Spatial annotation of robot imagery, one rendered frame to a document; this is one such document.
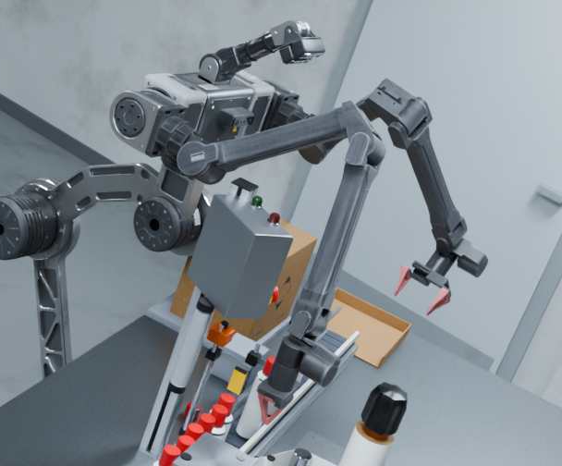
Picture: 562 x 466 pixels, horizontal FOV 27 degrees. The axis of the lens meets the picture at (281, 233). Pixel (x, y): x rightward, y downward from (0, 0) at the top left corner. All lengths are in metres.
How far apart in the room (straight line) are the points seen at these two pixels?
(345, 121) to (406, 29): 2.78
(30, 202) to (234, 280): 1.16
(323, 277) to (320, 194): 3.08
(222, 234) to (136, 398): 0.66
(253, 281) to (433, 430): 1.06
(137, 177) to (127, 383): 0.58
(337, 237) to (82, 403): 0.74
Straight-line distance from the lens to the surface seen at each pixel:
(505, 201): 5.06
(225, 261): 2.26
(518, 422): 3.42
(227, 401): 2.41
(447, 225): 2.87
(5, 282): 4.91
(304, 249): 3.18
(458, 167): 5.12
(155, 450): 2.61
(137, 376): 2.89
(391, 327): 3.61
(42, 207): 3.29
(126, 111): 2.66
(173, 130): 2.59
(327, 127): 2.45
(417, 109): 2.68
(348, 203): 2.40
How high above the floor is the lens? 2.29
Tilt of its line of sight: 22 degrees down
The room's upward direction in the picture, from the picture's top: 20 degrees clockwise
